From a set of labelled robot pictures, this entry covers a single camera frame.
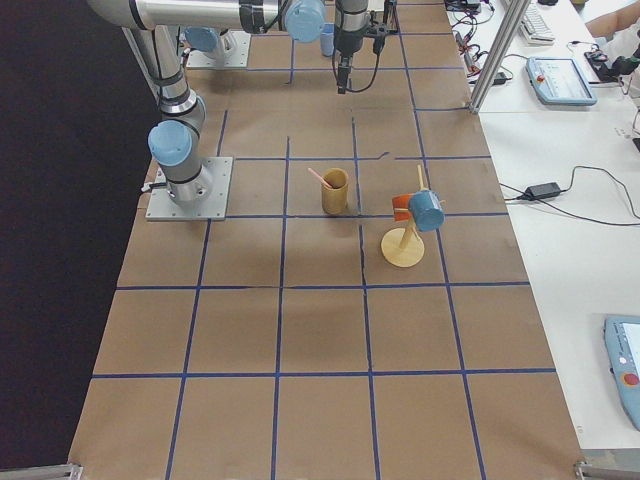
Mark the orange mug on stand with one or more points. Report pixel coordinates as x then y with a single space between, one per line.
400 206

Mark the bamboo chopstick holder cup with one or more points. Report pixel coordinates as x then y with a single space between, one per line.
335 193

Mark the black power adapter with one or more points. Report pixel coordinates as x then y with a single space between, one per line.
542 191

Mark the blue teach pendant near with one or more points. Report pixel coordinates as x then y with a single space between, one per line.
621 337

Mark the blue teach pendant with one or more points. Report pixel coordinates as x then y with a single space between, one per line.
559 81
621 337

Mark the aluminium frame post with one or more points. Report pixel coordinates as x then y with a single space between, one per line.
501 44

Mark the blue mug on stand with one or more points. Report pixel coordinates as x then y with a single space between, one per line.
426 210

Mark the white keyboard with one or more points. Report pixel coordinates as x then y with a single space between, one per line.
533 27

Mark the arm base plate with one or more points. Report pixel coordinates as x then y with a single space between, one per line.
211 50
205 197

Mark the wooden mug tree stand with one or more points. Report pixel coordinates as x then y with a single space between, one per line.
403 247

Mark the blue teach pendant far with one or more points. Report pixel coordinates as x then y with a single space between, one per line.
559 81

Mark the light blue plastic cup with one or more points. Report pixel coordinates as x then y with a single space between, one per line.
327 40

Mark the person at desk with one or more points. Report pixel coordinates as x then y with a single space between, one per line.
618 56

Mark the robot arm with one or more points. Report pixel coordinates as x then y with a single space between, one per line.
173 142
350 20

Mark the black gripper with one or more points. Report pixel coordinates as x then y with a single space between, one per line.
346 41

